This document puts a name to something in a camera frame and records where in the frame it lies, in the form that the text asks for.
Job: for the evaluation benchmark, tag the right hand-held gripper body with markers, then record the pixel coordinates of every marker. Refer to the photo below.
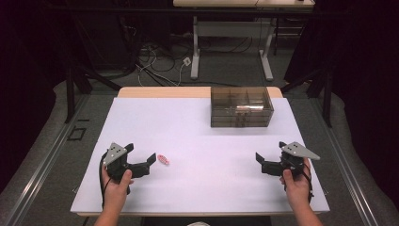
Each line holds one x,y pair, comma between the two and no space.
293,160

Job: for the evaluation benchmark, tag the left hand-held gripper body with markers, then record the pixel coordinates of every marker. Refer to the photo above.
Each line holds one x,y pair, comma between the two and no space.
116,163

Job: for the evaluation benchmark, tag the pink dotted hair clip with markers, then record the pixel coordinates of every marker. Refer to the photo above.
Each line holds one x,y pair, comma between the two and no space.
163,159

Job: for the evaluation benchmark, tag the smoky transparent drawer box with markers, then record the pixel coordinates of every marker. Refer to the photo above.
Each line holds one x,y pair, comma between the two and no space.
240,99

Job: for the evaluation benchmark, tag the person's right hand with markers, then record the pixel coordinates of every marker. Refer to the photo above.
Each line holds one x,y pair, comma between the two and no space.
298,188

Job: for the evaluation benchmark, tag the person's left hand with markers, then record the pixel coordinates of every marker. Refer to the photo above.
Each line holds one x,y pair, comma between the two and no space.
114,193

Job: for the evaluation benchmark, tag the white table mat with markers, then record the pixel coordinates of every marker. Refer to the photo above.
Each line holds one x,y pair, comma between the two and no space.
188,141

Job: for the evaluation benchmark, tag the black metal stand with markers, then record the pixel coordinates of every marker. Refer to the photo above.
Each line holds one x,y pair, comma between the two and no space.
327,100
69,94

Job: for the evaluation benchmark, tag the person's dark clothing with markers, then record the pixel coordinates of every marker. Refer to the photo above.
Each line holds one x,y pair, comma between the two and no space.
235,221

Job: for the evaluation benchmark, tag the person's white clothing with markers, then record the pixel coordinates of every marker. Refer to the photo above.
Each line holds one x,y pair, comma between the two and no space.
198,224

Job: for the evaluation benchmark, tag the dark curtain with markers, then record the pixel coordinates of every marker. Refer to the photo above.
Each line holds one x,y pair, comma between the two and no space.
363,94
25,78

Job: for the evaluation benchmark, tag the white plug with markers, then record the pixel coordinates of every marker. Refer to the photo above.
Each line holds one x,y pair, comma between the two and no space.
187,61

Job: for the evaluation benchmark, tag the white desk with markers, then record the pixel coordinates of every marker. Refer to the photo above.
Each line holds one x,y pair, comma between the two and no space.
195,47

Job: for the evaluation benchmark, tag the metal floor rail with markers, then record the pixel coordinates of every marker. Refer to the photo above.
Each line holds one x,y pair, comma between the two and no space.
345,169
47,160

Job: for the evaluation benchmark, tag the black metal frame bar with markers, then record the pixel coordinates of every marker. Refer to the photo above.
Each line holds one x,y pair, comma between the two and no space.
125,10

